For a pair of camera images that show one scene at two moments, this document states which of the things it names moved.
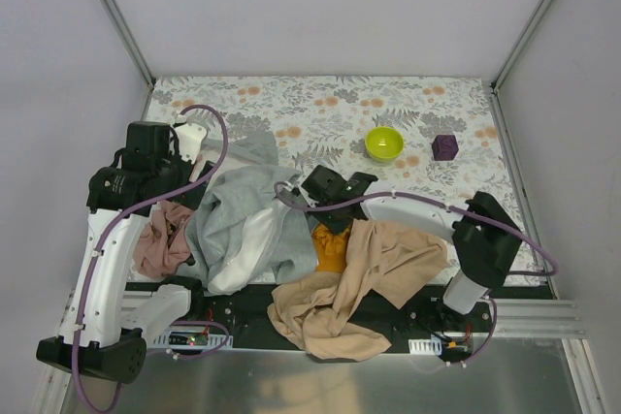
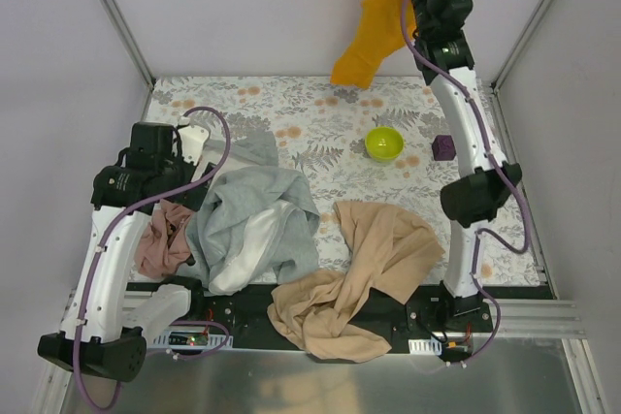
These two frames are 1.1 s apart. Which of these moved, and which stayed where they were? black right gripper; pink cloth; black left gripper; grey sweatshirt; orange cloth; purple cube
Moved: black right gripper; orange cloth
Stayed: black left gripper; pink cloth; grey sweatshirt; purple cube
